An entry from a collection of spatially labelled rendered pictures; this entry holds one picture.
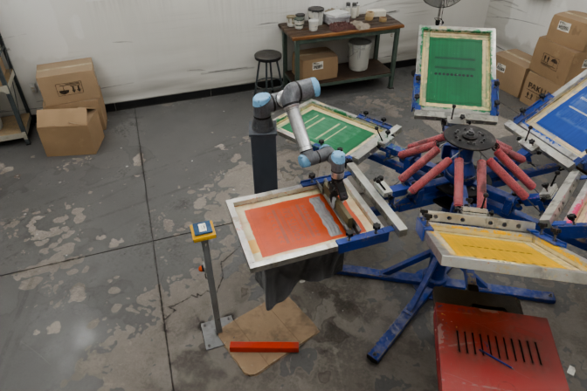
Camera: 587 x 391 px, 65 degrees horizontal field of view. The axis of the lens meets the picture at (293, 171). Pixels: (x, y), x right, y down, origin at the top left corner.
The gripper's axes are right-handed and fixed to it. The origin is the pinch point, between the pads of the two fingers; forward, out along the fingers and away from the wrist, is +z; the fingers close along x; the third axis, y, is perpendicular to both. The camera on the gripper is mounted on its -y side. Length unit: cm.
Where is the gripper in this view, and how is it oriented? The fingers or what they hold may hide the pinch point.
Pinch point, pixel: (337, 206)
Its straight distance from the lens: 270.9
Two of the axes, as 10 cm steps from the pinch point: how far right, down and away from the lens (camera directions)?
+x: -9.4, 2.0, -2.6
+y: -3.3, -5.3, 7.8
